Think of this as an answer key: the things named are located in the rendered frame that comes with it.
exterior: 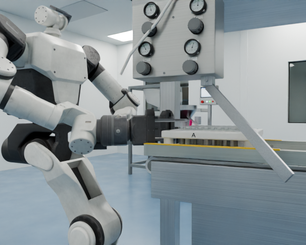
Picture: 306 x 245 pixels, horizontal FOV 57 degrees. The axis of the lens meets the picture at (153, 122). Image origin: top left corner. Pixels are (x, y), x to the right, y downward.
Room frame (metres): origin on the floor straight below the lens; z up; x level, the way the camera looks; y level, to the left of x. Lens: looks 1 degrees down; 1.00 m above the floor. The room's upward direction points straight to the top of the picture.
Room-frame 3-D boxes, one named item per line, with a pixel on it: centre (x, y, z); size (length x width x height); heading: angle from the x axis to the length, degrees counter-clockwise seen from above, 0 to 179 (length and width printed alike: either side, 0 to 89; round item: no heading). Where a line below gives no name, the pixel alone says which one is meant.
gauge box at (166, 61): (0.75, -0.07, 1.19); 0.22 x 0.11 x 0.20; 65
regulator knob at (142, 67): (0.72, 0.02, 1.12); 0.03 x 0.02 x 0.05; 65
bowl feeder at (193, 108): (3.71, -0.46, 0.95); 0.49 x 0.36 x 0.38; 55
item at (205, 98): (3.64, -0.72, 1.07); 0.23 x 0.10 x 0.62; 55
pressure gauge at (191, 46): (0.67, -0.09, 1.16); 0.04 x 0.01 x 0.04; 65
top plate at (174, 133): (0.83, -0.18, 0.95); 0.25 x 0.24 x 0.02; 155
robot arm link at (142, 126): (0.81, 0.06, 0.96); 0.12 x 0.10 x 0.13; 97
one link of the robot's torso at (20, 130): (1.13, 0.47, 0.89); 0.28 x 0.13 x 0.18; 65
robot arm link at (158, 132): (1.00, -0.01, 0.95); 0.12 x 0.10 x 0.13; 57
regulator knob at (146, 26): (0.71, 0.01, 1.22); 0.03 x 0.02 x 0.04; 65
